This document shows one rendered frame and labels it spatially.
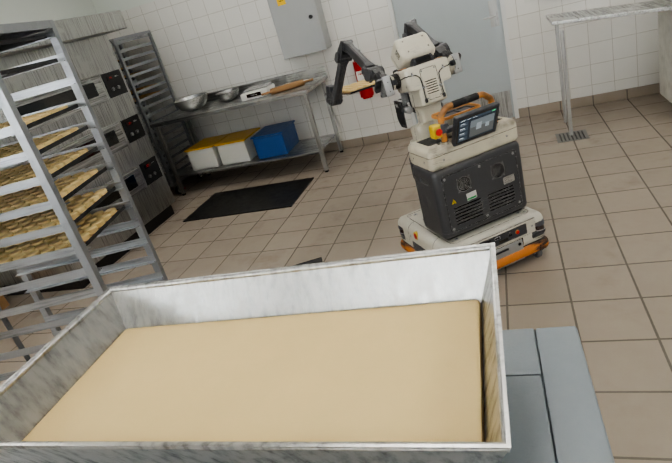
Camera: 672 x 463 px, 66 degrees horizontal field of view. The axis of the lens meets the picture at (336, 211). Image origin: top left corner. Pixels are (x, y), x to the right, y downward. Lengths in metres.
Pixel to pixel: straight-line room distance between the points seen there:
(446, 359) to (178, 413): 0.29
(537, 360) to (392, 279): 0.19
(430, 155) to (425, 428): 2.24
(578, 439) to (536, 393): 0.07
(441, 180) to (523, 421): 2.19
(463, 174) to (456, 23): 3.08
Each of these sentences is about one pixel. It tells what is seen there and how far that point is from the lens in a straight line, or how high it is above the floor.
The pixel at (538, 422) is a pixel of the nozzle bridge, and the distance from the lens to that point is 0.61.
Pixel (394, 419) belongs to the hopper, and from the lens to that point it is 0.51.
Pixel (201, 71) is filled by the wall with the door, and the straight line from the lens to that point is 6.54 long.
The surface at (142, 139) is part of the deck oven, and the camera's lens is 5.51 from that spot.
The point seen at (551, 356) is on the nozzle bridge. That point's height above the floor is 1.18.
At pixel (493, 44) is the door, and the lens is 5.69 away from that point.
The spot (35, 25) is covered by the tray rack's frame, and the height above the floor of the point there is 1.80.
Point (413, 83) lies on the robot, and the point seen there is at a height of 1.09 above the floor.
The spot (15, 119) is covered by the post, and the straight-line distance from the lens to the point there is 1.95.
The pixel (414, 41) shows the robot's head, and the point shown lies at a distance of 3.05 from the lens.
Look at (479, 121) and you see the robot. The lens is 2.71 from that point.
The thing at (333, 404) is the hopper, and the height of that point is 1.27.
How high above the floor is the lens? 1.62
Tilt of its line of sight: 22 degrees down
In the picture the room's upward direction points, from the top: 16 degrees counter-clockwise
